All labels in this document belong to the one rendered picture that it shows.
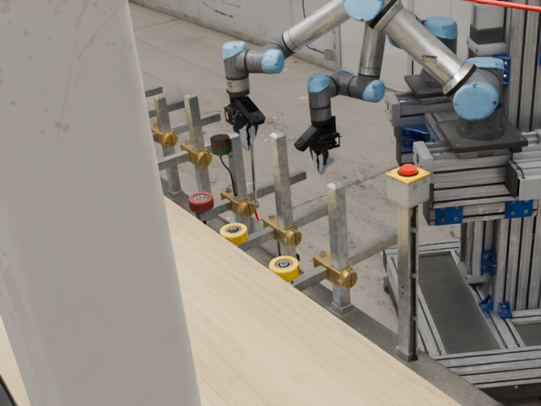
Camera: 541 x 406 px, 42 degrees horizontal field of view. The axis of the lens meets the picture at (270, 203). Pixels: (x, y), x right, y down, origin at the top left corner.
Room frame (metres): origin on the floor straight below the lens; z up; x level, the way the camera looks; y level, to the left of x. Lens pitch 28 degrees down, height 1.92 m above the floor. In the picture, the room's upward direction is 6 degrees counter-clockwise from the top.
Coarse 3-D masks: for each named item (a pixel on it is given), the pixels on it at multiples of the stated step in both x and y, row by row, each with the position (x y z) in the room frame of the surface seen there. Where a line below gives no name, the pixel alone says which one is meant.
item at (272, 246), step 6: (234, 216) 2.14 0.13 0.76; (252, 222) 2.04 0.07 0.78; (258, 222) 2.01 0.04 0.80; (252, 228) 2.05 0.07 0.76; (258, 228) 2.01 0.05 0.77; (270, 240) 1.96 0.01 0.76; (264, 246) 1.99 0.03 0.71; (270, 246) 1.96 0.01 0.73; (276, 246) 1.93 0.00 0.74; (270, 252) 1.96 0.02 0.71; (276, 252) 1.93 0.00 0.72
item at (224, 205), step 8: (296, 176) 2.20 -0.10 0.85; (304, 176) 2.22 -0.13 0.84; (264, 184) 2.15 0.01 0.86; (272, 184) 2.15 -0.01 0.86; (248, 192) 2.11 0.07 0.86; (264, 192) 2.13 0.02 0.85; (272, 192) 2.15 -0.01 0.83; (224, 200) 2.07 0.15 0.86; (216, 208) 2.03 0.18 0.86; (224, 208) 2.04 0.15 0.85; (200, 216) 1.99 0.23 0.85; (208, 216) 2.01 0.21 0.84
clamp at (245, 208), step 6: (222, 192) 2.11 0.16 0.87; (222, 198) 2.10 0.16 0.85; (228, 198) 2.07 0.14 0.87; (234, 204) 2.04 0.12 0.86; (240, 204) 2.02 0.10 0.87; (246, 204) 2.01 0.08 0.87; (252, 204) 2.02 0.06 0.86; (234, 210) 2.04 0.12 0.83; (240, 210) 2.00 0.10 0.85; (246, 210) 2.01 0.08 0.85; (252, 210) 2.02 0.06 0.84; (240, 216) 2.01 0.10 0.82; (246, 216) 2.00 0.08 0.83
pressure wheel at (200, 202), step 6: (192, 198) 2.01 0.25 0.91; (198, 198) 2.01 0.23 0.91; (204, 198) 2.01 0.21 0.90; (210, 198) 2.00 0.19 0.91; (192, 204) 1.98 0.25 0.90; (198, 204) 1.98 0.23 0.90; (204, 204) 1.98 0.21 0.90; (210, 204) 1.99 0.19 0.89; (192, 210) 1.99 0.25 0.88; (198, 210) 1.98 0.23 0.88; (204, 210) 1.98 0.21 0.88; (204, 222) 2.01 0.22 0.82
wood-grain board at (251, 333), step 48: (192, 240) 1.76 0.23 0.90; (192, 288) 1.51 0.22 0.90; (240, 288) 1.49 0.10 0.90; (288, 288) 1.47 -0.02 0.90; (0, 336) 1.39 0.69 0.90; (192, 336) 1.31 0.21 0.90; (240, 336) 1.30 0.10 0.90; (288, 336) 1.28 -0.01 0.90; (336, 336) 1.26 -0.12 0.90; (240, 384) 1.13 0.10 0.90; (288, 384) 1.12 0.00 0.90; (336, 384) 1.11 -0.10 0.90; (384, 384) 1.09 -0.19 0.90
